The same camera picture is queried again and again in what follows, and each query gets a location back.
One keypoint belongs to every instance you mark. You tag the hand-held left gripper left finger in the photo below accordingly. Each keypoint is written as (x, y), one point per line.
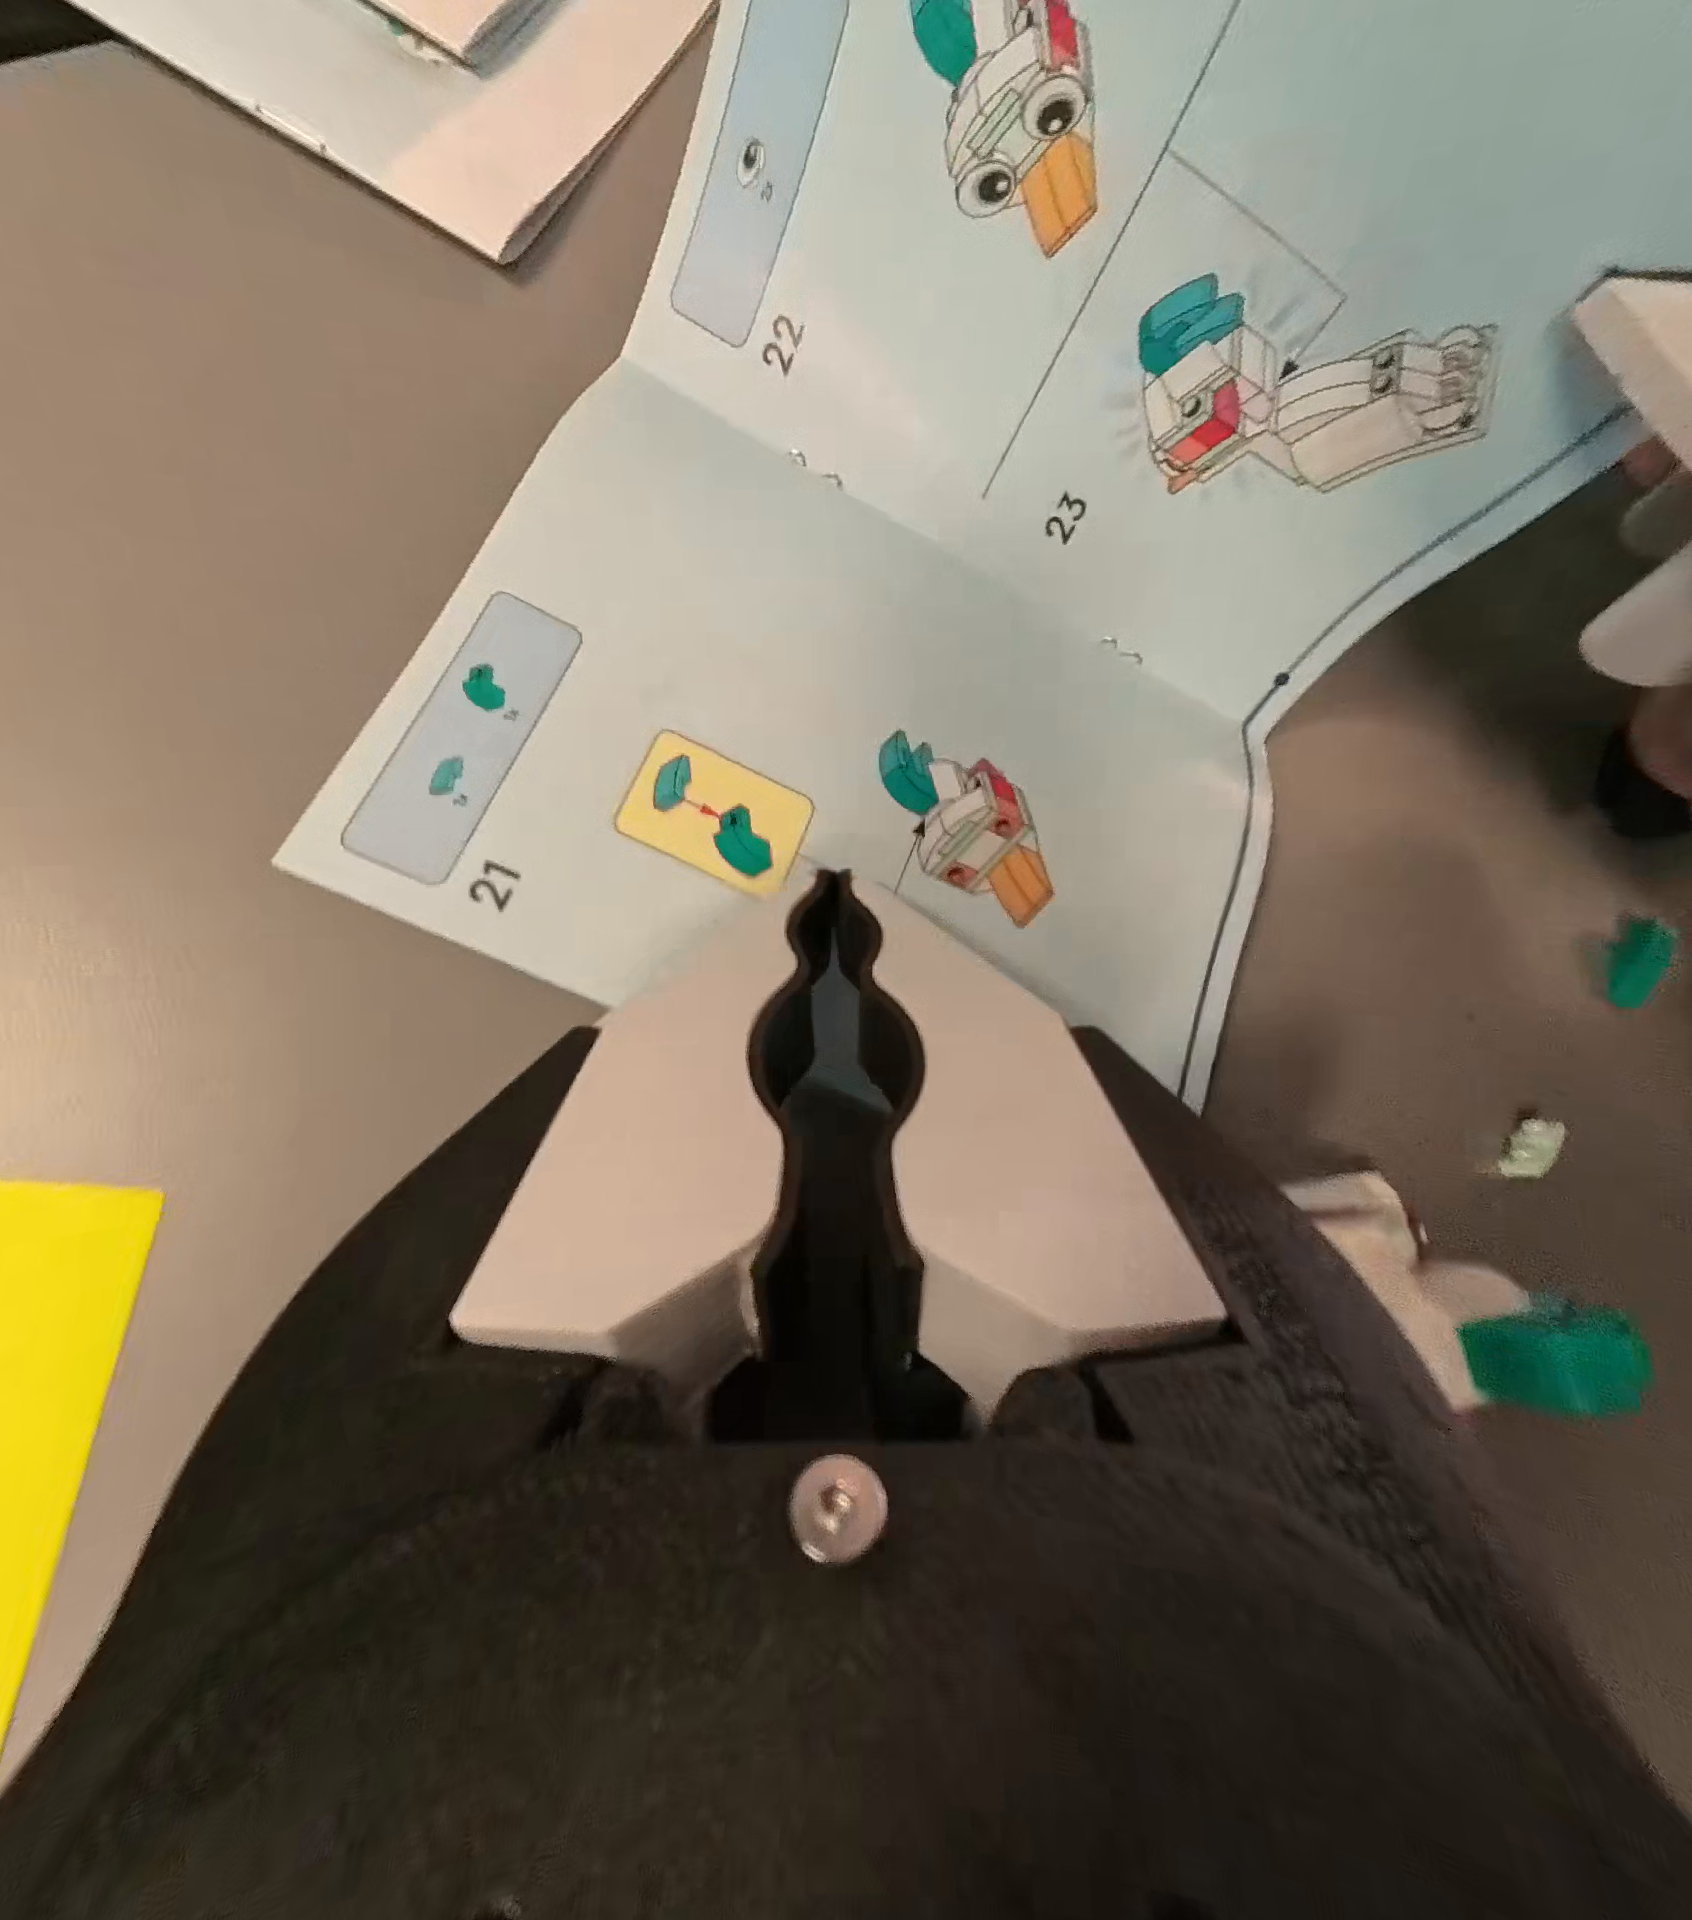
(636, 1184)

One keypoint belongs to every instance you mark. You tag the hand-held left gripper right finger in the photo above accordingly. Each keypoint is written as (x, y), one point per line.
(1057, 1184)

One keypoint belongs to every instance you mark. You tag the small teal lego piece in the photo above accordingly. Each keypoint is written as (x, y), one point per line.
(1639, 961)

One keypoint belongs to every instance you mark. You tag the pale green lego piece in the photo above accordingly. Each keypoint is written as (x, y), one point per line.
(1532, 1149)

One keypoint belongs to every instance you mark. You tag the white and teal lego assembly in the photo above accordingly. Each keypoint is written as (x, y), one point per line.
(1551, 1359)

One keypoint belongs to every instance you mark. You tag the open lego instruction booklet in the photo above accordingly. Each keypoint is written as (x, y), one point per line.
(860, 601)

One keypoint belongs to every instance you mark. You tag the closed instruction booklet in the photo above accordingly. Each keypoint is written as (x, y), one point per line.
(487, 120)

